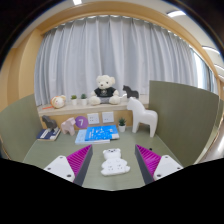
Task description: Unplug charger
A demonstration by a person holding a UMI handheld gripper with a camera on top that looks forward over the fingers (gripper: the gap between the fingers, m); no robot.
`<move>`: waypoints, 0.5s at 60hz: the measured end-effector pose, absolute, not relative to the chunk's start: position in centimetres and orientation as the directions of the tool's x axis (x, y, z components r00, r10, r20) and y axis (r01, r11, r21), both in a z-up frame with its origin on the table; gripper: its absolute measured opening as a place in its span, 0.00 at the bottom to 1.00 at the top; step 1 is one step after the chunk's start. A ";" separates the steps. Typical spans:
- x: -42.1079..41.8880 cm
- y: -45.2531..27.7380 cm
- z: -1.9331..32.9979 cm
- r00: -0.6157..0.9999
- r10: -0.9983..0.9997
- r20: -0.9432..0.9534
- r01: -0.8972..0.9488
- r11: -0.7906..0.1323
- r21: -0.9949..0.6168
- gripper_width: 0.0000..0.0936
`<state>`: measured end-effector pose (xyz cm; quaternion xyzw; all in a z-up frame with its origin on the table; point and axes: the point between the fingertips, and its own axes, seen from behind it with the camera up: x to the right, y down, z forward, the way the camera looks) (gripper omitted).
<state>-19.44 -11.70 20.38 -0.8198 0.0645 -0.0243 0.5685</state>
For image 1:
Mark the ceiling lights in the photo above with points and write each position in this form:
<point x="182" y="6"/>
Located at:
<point x="176" y="13"/>

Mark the light wooden ledge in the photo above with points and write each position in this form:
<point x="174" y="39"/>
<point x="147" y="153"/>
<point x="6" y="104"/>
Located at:
<point x="80" y="109"/>

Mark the cream teddy bear, black shirt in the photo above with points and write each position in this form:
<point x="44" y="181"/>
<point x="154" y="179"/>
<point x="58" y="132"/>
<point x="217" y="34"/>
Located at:
<point x="105" y="91"/>

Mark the orange and cream plush toy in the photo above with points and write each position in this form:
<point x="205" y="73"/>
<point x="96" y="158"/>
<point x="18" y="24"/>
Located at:
<point x="58" y="101"/>

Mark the dark blue book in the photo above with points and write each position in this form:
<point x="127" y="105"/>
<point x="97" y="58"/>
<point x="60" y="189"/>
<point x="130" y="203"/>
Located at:
<point x="48" y="135"/>

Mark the small potted plant, white pot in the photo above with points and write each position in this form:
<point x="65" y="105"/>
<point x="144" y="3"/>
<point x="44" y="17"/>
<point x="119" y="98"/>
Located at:
<point x="84" y="101"/>
<point x="74" y="101"/>
<point x="122" y="127"/>

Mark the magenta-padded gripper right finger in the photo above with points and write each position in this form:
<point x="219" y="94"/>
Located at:
<point x="165" y="166"/>

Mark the black horse figurine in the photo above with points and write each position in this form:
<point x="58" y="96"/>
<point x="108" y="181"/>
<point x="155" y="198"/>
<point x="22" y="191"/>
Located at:
<point x="130" y="92"/>

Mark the pink horse figurine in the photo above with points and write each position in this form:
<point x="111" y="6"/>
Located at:
<point x="68" y="126"/>

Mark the bright blue book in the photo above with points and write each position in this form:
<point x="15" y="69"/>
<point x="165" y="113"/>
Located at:
<point x="101" y="132"/>

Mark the white wall socket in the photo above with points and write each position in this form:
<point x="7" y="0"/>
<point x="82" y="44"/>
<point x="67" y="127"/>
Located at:
<point x="108" y="117"/>
<point x="93" y="118"/>

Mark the light grey curtain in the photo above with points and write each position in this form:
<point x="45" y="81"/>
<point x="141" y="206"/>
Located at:
<point x="116" y="50"/>

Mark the green desk partition panel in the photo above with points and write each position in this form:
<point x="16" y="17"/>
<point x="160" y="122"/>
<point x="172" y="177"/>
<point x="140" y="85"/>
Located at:
<point x="20" y="126"/>
<point x="183" y="120"/>

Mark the dark grey horse figurine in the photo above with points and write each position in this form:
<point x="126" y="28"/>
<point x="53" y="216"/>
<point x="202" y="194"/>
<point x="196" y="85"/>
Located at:
<point x="50" y="122"/>

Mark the round purple number sign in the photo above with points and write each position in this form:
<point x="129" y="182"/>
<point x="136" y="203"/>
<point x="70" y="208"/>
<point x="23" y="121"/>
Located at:
<point x="81" y="122"/>

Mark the white bear-shaped power strip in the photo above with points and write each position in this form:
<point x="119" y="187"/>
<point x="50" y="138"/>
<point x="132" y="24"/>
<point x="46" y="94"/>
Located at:
<point x="115" y="165"/>

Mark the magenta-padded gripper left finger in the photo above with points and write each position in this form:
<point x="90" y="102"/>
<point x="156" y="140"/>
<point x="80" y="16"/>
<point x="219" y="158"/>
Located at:
<point x="60" y="166"/>

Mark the large white horse figurine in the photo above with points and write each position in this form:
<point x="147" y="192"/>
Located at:
<point x="143" y="116"/>

